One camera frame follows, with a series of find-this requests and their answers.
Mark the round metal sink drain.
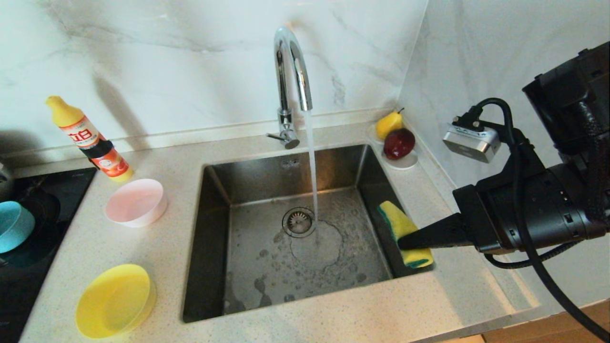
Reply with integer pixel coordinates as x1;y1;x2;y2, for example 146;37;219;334
282;208;317;239

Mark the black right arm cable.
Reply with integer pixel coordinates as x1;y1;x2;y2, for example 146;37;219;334
453;98;610;341

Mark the black round pan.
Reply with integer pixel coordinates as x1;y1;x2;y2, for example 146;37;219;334
0;191;61;268

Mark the orange dish soap bottle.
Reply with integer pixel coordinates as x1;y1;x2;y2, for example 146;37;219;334
46;96;135;183

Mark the chrome gooseneck faucet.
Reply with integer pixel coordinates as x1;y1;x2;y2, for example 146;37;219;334
267;26;313;150

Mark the blue plastic bowl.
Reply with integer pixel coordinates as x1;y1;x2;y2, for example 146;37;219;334
0;201;36;254

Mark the yellow pear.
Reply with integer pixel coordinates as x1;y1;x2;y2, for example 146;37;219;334
375;108;404;141

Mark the stainless steel sink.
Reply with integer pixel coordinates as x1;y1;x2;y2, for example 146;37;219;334
182;144;435;323

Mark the black glass cooktop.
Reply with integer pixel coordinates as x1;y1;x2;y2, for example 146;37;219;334
0;168;97;343

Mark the yellow green sponge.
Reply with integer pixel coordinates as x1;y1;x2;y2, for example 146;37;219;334
379;201;434;269

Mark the metal kettle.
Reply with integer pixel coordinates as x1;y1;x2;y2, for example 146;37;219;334
0;162;15;203

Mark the running tap water stream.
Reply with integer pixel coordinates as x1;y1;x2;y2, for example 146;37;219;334
304;111;319;222

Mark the pink plastic bowl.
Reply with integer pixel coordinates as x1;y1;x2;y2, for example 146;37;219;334
105;179;168;228

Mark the yellow plastic bowl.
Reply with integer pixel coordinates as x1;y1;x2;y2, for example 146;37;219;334
75;264;156;340

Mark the small white saucer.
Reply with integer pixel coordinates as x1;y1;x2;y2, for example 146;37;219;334
381;150;418;171

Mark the dark red apple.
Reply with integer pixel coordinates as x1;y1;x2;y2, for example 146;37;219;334
382;129;415;161

